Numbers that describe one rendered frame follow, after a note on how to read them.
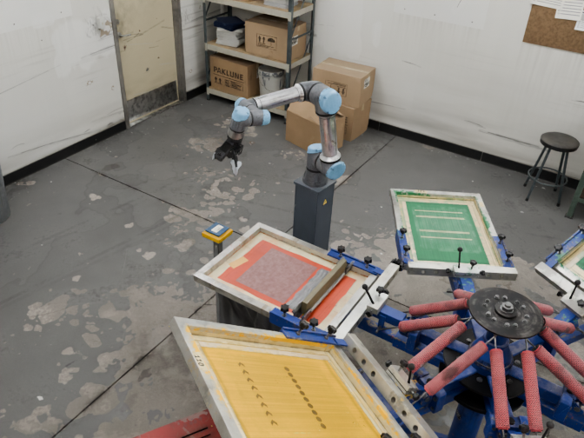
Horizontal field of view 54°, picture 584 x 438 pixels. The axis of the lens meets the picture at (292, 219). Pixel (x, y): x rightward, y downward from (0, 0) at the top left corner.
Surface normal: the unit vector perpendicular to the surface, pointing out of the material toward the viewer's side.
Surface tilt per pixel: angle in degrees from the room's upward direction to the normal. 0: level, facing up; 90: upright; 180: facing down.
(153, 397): 0
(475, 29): 90
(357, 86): 88
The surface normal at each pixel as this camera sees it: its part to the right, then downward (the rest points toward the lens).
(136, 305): 0.04, -0.82
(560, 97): -0.54, 0.46
